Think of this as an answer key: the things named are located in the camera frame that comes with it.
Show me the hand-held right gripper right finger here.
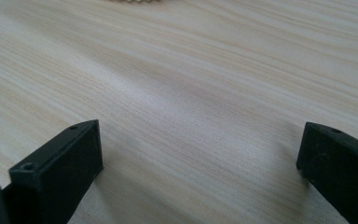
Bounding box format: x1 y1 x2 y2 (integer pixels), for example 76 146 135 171
296 121 358 224

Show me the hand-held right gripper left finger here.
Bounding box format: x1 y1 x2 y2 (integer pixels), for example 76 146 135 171
1 119 104 224

